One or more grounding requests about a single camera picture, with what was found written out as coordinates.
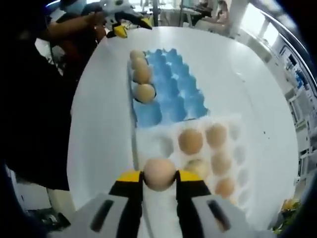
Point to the white table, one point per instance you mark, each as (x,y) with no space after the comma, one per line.
(247,99)

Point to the blue egg tray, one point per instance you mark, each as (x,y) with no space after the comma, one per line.
(178,81)

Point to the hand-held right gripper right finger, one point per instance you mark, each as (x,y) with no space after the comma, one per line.
(188,198)

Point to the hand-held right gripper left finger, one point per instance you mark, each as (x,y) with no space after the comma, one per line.
(131,203)

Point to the single tan egg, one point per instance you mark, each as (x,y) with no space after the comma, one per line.
(159,173)

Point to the person's left hand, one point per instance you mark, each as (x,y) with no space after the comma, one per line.
(99,24)

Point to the group of tan eggs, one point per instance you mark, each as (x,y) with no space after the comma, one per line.
(190,140)

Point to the person in dark clothes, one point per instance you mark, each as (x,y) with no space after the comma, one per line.
(29,99)

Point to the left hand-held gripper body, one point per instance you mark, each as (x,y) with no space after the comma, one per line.
(116,11)

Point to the thick black pole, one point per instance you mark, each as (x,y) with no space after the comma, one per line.
(155,12)

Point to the black tripod stand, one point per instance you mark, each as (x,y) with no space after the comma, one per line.
(182,12)

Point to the white egg tray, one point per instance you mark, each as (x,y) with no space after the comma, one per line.
(163,146)

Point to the potted green plant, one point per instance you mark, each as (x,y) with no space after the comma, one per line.
(293,215)

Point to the white office cabinets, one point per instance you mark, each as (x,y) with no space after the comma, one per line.
(297,119)

